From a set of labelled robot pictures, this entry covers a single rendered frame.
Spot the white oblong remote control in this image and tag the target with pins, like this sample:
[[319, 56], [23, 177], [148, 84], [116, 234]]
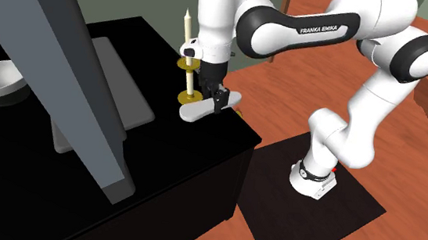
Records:
[[195, 111]]

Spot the large grey slanted beam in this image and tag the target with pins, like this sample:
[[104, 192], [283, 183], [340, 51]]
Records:
[[51, 45]]

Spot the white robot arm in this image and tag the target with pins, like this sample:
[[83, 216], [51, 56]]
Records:
[[373, 94]]

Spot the small gold object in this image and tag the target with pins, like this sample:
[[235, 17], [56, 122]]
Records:
[[239, 113]]

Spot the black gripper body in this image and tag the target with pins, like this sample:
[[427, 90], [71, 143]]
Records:
[[212, 73]]

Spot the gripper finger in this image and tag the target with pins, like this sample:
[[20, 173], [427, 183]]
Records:
[[207, 91], [220, 101]]

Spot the black desk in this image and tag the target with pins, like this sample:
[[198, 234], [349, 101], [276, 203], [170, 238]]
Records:
[[180, 162]]

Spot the cream candle in gold holder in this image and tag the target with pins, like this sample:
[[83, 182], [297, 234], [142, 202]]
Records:
[[187, 29]]

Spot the dark robot stand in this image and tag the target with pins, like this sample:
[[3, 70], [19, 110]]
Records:
[[305, 226]]

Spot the grey flat slab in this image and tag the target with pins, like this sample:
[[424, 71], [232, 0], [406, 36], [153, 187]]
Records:
[[131, 101]]

